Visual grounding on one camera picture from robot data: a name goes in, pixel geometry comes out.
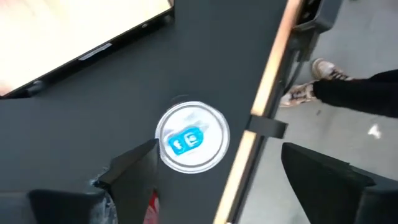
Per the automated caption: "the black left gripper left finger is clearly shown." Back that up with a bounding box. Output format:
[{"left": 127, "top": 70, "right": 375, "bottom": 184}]
[{"left": 27, "top": 138, "right": 160, "bottom": 224}]

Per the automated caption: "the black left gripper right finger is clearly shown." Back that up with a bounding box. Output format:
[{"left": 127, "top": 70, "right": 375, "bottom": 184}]
[{"left": 281, "top": 142, "right": 398, "bottom": 224}]

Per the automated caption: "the red Coca-Cola can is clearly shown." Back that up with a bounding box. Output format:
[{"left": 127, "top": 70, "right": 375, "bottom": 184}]
[{"left": 142, "top": 190, "right": 161, "bottom": 224}]

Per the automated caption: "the person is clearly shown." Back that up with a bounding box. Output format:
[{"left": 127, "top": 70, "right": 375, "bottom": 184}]
[{"left": 279, "top": 57, "right": 398, "bottom": 119}]

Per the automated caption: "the wooden shelf with black frame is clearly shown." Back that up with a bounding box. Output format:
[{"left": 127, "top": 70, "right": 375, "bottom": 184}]
[{"left": 0, "top": 0, "right": 175, "bottom": 100}]

